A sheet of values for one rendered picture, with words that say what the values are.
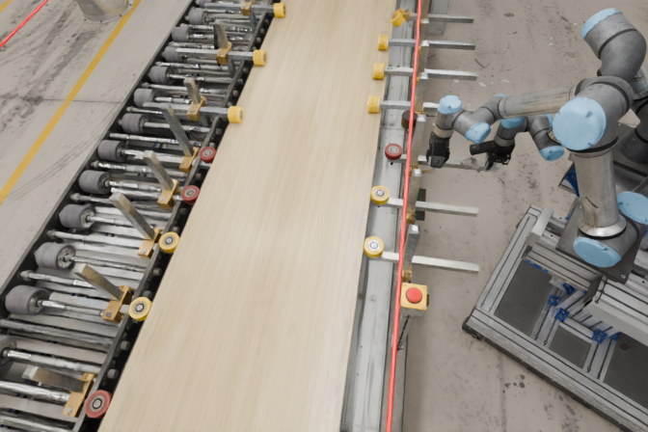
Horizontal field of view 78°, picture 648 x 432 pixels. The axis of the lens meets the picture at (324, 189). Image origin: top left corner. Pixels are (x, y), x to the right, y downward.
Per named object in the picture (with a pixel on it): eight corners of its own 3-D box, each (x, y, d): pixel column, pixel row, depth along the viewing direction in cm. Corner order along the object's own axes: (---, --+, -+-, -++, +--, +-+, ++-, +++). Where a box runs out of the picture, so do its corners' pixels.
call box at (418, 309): (422, 295, 119) (426, 285, 113) (421, 318, 115) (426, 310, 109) (399, 291, 120) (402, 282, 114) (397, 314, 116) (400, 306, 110)
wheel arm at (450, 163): (482, 166, 184) (485, 161, 181) (482, 173, 183) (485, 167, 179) (388, 157, 191) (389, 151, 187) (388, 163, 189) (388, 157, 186)
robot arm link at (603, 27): (641, 124, 155) (593, 50, 123) (621, 98, 164) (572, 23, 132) (677, 105, 148) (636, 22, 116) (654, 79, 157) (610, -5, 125)
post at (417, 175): (408, 230, 187) (422, 168, 148) (407, 237, 185) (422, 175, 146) (400, 229, 188) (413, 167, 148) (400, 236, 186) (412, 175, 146)
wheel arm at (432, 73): (475, 76, 204) (477, 70, 201) (475, 81, 202) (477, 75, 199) (378, 70, 211) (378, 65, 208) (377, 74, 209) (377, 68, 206)
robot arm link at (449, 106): (454, 113, 133) (434, 100, 137) (447, 135, 142) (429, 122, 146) (470, 101, 135) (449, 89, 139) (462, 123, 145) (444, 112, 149)
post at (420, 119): (412, 183, 198) (426, 113, 159) (411, 189, 196) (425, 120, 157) (404, 182, 198) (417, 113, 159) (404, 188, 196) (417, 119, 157)
